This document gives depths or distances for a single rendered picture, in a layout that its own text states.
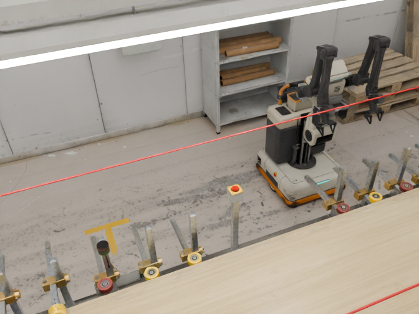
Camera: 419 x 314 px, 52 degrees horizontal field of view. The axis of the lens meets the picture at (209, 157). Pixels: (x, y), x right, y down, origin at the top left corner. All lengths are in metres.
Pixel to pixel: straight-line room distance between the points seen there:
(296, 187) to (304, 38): 2.27
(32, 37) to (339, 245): 1.96
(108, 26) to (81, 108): 3.57
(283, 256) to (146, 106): 2.99
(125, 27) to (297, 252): 1.66
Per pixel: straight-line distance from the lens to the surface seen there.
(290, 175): 3.99
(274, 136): 3.95
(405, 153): 3.08
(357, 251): 2.61
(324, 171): 4.09
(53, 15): 1.31
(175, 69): 4.91
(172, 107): 5.12
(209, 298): 2.32
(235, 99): 5.38
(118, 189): 4.36
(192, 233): 2.47
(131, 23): 1.34
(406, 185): 3.12
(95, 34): 1.32
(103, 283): 2.44
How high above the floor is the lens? 2.81
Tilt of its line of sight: 37 degrees down
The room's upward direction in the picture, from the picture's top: 2 degrees counter-clockwise
